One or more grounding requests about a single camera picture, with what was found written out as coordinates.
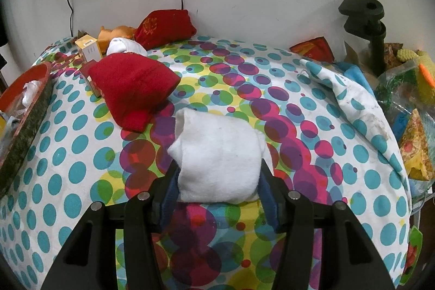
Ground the red pouch with gold print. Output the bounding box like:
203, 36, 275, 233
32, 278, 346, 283
133, 9, 198, 50

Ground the red round tray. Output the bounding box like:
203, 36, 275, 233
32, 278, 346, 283
0, 62, 57, 199

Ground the black clamp stand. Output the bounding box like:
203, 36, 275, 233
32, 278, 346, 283
338, 0, 388, 76

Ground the yellow plush toy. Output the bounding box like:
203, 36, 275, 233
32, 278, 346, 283
397, 49, 435, 98

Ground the yellow box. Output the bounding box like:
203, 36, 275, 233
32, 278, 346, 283
75, 34, 103, 62

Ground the dark red box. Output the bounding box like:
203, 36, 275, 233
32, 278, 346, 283
80, 60, 106, 98

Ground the large clear snack bag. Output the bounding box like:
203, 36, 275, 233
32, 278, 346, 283
374, 59, 435, 195

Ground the small white sock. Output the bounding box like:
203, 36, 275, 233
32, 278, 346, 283
107, 37, 148, 57

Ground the green snack packet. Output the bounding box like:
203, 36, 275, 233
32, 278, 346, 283
399, 225, 422, 286

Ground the yellow snack packet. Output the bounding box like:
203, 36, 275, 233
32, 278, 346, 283
399, 108, 435, 180

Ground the thick white sock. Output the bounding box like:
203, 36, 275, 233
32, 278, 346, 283
167, 107, 281, 204

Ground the orange toy duck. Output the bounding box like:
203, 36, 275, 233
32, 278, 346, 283
98, 25, 138, 46

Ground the blue cloth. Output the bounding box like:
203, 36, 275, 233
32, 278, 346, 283
336, 62, 374, 97

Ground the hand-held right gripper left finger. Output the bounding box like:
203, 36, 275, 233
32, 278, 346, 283
41, 169, 181, 290

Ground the red packet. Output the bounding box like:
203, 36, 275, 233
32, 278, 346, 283
290, 37, 335, 63

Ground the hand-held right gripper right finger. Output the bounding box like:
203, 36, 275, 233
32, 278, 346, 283
259, 159, 396, 290

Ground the clear plastic bag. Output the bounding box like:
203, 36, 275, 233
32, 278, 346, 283
22, 81, 43, 106

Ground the polka dot tablecloth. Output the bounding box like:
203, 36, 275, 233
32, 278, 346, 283
0, 35, 413, 290

